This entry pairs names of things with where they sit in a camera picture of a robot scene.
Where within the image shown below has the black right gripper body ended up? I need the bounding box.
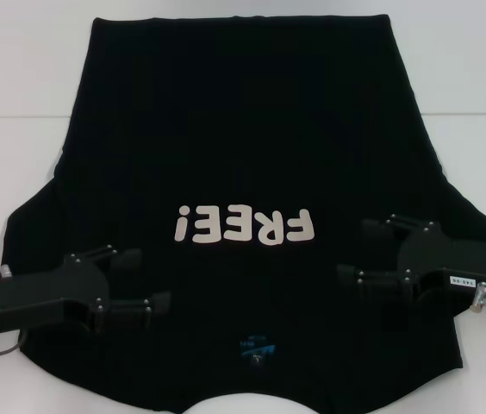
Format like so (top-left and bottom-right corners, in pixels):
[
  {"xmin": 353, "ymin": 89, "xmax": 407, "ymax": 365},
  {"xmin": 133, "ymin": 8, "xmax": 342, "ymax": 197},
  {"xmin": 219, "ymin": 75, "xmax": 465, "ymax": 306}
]
[{"xmin": 400, "ymin": 223, "xmax": 486, "ymax": 298}]

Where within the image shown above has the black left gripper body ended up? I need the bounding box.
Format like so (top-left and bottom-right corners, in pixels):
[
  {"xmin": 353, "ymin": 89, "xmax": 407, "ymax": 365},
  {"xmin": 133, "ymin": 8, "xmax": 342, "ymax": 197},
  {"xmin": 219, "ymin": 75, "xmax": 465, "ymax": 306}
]
[{"xmin": 0, "ymin": 254, "xmax": 111, "ymax": 346}]

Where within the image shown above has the black shirt with FREE print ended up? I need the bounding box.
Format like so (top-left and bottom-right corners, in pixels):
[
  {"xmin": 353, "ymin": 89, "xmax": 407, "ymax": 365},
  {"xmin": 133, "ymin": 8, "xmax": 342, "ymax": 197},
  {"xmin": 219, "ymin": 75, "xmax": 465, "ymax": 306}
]
[{"xmin": 3, "ymin": 14, "xmax": 486, "ymax": 414}]

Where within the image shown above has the silver right connector plug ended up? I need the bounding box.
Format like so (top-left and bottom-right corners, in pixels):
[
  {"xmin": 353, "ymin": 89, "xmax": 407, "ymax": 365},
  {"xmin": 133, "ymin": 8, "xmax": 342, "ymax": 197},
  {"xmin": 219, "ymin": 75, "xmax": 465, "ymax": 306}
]
[{"xmin": 472, "ymin": 282, "xmax": 486, "ymax": 312}]

